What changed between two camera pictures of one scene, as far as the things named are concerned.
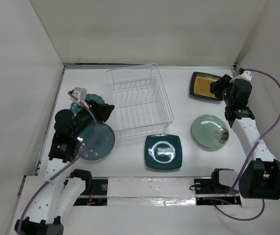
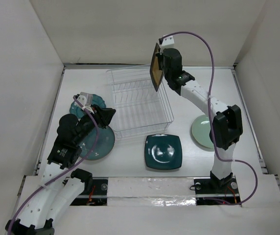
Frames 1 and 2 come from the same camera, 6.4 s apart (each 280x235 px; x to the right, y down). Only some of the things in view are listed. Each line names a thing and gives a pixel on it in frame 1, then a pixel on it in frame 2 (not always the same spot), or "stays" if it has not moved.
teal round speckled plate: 102,145 stays
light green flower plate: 210,131 stays
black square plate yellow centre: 199,85 → 156,74
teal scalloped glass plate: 97,98 stays
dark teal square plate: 163,152 stays
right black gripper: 216,87 → 160,57
